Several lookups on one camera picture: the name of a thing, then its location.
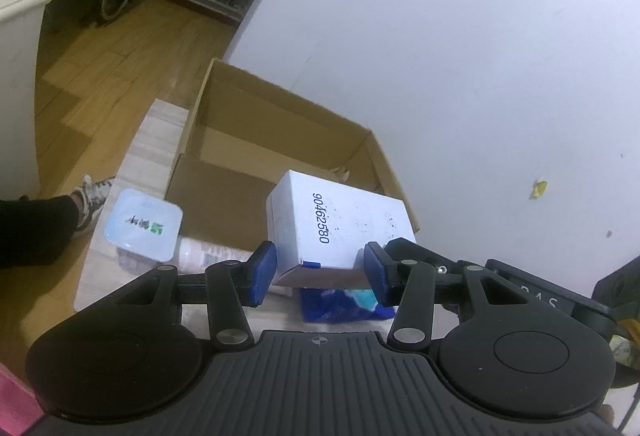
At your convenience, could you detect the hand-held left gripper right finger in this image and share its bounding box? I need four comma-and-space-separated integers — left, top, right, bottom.
363, 242, 532, 353

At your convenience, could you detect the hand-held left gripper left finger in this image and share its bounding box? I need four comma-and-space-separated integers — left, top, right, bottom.
102, 241, 278, 353

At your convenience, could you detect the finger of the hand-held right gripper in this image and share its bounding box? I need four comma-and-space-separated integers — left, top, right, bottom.
384, 237, 467, 279

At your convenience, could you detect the blue plastic packet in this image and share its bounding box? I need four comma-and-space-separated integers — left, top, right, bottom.
299, 287, 398, 323

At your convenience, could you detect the white tube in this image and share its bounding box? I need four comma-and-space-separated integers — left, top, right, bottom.
177, 238, 296, 297

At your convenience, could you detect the white cardboard carton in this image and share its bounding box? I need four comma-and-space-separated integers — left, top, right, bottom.
265, 170, 418, 289

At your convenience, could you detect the white plastic cup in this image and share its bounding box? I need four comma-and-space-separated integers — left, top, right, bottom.
102, 189, 184, 274

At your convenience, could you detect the brown cardboard box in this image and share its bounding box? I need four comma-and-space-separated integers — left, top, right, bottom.
165, 58, 421, 261

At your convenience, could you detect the person's patterned shoe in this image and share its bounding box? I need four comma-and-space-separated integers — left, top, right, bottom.
70, 175, 112, 233

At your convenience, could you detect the person's black trouser leg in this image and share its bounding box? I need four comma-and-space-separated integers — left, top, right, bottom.
0, 195, 81, 267

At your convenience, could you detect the pink cloth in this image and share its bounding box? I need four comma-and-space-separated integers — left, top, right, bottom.
0, 362, 47, 436

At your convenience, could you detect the white cabinet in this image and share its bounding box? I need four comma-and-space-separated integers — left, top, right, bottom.
0, 0, 55, 200

